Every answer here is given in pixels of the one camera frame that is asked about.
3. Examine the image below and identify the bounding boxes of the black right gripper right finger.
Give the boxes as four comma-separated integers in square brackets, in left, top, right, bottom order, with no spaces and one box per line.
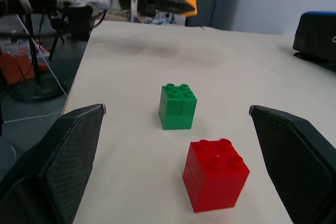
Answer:
[248,104,336,224]

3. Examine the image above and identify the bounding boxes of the green toy brick cube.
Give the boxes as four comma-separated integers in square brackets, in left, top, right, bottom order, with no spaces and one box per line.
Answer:
[158,82,198,131]

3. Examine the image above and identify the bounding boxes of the black cable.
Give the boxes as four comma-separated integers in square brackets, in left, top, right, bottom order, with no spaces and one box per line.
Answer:
[90,8,109,29]

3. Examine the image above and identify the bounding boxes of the dark grey partition panel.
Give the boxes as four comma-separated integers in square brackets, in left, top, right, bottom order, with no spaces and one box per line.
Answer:
[167,0,248,32]

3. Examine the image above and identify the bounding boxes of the black stand with round base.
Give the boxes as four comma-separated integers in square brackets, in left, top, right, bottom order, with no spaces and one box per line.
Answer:
[10,13,68,102]

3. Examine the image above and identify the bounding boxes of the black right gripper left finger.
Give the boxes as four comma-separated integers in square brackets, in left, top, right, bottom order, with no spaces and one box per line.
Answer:
[0,104,107,224]

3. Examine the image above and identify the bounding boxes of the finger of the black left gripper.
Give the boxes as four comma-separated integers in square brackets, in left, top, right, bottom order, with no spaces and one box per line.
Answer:
[154,0,197,15]

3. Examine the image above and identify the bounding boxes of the orange box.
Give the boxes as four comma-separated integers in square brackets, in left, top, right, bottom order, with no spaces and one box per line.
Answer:
[0,53,37,86]

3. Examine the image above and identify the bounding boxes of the black case with blue top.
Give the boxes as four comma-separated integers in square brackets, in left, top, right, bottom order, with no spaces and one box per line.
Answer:
[292,11,336,73]

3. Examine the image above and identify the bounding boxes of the white cable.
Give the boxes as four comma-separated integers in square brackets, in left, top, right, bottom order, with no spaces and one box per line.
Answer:
[15,14,68,98]

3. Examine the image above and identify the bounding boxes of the black tripod legs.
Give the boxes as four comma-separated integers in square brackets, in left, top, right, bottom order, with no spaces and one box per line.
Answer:
[48,8,69,61]

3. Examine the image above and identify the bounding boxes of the red toy brick cube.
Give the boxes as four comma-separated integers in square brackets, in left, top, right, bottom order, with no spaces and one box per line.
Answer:
[182,138,250,214]

